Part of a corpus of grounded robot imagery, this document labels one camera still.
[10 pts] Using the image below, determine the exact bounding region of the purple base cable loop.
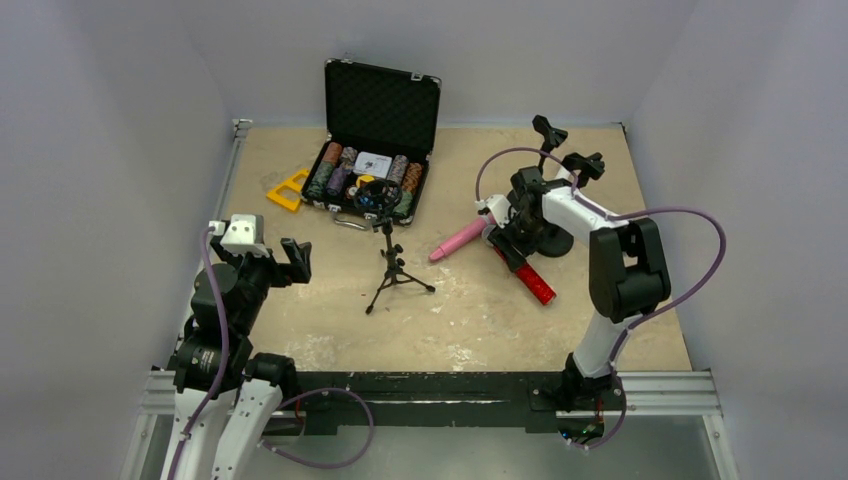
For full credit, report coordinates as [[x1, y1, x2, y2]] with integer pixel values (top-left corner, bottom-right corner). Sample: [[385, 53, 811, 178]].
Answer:
[[258, 388, 376, 470]]

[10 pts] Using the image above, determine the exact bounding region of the black round base mic stand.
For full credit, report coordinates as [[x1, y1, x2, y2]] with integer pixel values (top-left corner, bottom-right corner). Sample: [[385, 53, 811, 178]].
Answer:
[[532, 114, 569, 175]]

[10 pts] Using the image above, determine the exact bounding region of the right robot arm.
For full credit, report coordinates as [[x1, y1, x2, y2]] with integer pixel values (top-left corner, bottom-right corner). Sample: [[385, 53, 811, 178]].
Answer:
[[476, 167, 671, 410]]

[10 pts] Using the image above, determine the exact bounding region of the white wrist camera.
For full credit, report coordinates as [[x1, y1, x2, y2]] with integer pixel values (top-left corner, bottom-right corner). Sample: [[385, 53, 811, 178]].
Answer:
[[208, 214, 272, 261], [475, 194, 511, 227]]

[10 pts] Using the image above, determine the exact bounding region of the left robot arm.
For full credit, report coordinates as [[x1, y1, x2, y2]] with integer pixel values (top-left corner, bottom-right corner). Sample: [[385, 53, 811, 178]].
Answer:
[[161, 234, 312, 479]]

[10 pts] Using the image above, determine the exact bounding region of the black tripod shock mount stand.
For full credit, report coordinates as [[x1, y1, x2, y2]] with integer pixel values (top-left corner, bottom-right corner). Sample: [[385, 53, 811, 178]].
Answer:
[[354, 179, 436, 315]]

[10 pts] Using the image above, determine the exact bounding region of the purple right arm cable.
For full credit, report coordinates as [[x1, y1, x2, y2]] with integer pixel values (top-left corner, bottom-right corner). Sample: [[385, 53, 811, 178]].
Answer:
[[474, 146, 727, 452]]

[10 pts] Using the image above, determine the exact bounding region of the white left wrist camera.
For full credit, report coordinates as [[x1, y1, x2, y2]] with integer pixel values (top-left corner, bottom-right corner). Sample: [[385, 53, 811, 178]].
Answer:
[[208, 214, 272, 261]]

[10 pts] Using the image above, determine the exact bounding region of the aluminium table edge rail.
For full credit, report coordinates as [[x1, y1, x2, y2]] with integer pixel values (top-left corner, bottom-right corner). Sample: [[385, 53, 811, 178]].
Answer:
[[212, 118, 254, 219]]

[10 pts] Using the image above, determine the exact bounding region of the yellow plastic triangle frame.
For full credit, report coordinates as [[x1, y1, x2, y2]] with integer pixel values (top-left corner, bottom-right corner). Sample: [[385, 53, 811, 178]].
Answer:
[[266, 168, 310, 213]]

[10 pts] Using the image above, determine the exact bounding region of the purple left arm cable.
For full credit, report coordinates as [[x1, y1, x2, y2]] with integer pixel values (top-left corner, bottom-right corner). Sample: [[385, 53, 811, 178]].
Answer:
[[165, 225, 231, 480]]

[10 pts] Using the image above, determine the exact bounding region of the white microphone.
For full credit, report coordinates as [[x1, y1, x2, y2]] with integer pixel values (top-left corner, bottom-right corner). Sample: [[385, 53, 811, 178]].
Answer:
[[554, 167, 573, 184]]

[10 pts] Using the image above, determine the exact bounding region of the black poker chip case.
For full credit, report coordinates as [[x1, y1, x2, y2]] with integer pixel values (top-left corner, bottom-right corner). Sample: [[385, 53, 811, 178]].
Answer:
[[300, 58, 442, 227]]

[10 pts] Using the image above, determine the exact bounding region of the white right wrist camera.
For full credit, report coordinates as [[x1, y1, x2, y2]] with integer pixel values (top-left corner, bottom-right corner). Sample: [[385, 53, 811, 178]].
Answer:
[[475, 194, 511, 227]]

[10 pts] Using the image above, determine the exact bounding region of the pink microphone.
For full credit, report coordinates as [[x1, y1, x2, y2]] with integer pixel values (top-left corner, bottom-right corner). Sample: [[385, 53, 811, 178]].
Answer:
[[428, 214, 493, 263]]

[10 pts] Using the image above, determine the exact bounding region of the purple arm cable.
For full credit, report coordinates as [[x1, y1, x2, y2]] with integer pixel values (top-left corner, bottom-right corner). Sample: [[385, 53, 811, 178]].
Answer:
[[165, 225, 231, 480], [474, 146, 727, 452]]

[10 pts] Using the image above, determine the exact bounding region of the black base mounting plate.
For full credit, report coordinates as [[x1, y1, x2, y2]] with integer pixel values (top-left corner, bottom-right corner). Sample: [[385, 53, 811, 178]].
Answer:
[[297, 371, 624, 435]]

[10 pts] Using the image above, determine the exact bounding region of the red glitter microphone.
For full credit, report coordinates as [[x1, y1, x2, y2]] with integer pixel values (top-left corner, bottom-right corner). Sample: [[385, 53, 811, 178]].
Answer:
[[494, 246, 557, 306]]

